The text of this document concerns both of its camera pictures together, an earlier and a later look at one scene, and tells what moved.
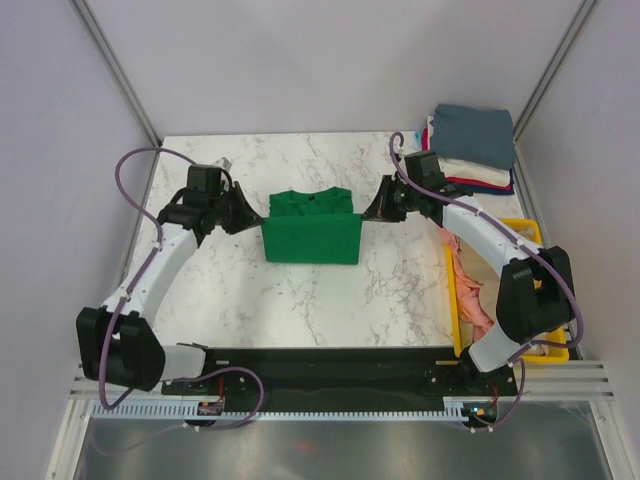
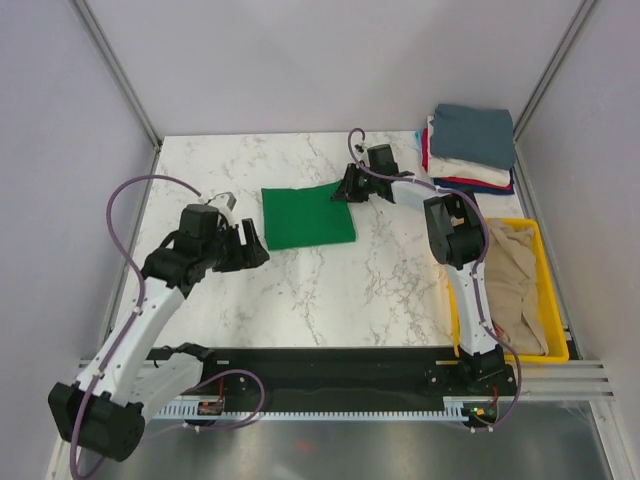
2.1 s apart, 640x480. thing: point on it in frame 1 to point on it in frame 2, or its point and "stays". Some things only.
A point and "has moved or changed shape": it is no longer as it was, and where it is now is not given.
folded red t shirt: x=466 y=181 stays
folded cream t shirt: x=468 y=171 stays
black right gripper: x=381 y=209 to x=347 y=189
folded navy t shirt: x=470 y=188 stays
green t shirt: x=312 y=227 has moved or changed shape
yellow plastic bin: x=557 y=353 stays
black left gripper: x=247 y=217 to x=255 y=254
